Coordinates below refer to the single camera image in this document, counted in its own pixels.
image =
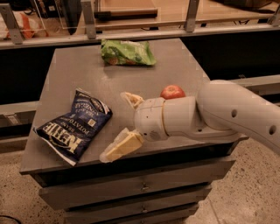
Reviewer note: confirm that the red apple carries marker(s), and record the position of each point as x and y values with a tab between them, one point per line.
172	92

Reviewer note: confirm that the grey metal railing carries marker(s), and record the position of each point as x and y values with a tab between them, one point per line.
89	21

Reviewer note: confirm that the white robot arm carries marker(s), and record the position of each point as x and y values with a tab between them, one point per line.
220	112

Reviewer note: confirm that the green rice chip bag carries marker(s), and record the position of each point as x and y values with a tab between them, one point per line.
124	52

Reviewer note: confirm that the blue kettle chip bag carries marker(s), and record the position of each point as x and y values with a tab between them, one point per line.
69	135

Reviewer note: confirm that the orange white bag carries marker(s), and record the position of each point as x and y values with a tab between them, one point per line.
29	27

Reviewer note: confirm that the grey drawer cabinet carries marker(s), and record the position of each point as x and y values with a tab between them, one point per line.
161	181

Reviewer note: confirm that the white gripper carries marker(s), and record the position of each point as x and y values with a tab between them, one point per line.
150	119

